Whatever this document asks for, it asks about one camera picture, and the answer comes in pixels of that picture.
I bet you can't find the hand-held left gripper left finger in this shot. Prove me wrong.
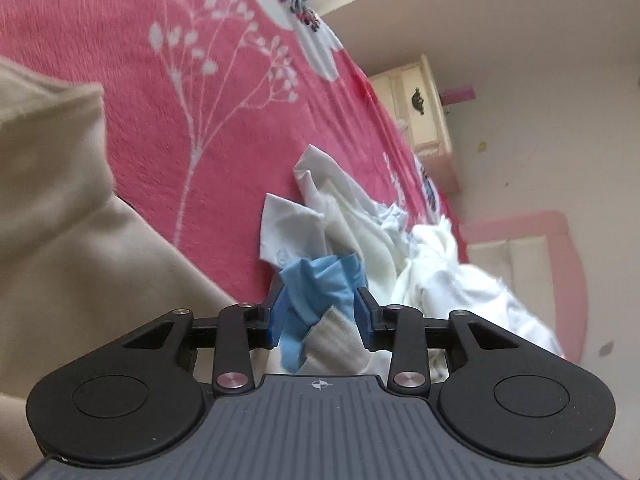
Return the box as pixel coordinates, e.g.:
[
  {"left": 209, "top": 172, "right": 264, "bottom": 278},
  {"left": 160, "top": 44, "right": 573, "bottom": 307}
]
[{"left": 123, "top": 283, "right": 290, "bottom": 395}]

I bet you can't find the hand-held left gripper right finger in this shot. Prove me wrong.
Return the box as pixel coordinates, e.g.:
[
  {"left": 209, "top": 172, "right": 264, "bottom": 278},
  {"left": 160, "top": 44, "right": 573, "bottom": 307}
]
[{"left": 352, "top": 286, "right": 518, "bottom": 395}]

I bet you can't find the cream ribbed cuff garment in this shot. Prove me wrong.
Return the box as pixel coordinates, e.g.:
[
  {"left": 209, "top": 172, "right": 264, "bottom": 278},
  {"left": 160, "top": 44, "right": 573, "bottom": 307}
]
[{"left": 300, "top": 309, "right": 364, "bottom": 374}]

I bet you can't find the blue garment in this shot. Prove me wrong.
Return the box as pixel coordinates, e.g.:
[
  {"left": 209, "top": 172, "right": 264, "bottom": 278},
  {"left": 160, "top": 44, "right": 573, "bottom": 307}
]
[{"left": 277, "top": 254, "right": 368, "bottom": 373}]

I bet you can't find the beige jacket with black trim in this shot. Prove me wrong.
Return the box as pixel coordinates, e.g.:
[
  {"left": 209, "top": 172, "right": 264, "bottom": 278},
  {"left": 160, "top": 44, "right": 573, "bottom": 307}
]
[{"left": 0, "top": 57, "right": 273, "bottom": 480}]

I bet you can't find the white clothes heap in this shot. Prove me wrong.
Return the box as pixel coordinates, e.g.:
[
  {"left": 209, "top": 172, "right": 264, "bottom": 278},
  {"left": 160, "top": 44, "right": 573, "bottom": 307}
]
[{"left": 259, "top": 145, "right": 566, "bottom": 376}]

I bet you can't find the pink framed headboard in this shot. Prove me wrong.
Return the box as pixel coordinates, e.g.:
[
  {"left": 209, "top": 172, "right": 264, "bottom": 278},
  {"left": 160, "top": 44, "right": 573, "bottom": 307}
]
[{"left": 460, "top": 210, "right": 588, "bottom": 366}]

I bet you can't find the cream nightstand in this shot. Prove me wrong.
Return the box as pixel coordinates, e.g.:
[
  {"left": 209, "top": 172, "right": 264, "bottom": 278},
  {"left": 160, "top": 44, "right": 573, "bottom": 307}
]
[{"left": 367, "top": 54, "right": 461, "bottom": 193}]

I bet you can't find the pink floral blanket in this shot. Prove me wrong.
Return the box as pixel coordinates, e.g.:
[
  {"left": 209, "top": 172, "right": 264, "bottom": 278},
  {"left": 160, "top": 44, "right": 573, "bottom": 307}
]
[{"left": 0, "top": 0, "right": 468, "bottom": 311}]

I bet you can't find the pink box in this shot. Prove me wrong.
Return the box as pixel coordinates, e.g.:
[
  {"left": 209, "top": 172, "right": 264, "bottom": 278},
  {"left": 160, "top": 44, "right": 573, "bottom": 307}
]
[{"left": 440, "top": 86, "right": 476, "bottom": 106}]

